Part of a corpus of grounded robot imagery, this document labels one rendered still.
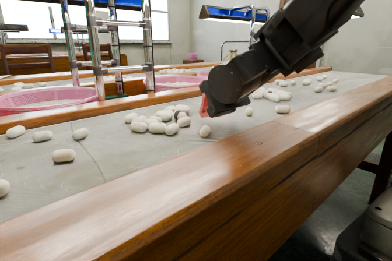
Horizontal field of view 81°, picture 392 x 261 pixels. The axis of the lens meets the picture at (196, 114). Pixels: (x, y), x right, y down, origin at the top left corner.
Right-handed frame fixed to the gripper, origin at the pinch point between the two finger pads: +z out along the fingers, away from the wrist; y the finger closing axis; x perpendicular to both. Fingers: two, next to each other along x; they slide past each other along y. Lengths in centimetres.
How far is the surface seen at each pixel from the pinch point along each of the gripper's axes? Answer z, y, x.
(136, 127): 3.0, 14.4, -1.3
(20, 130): 13.2, 31.8, -9.5
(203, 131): -4.9, 6.2, 5.1
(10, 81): 68, 29, -55
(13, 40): 377, 0, -333
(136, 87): 42, -10, -31
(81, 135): 6.0, 23.6, -3.3
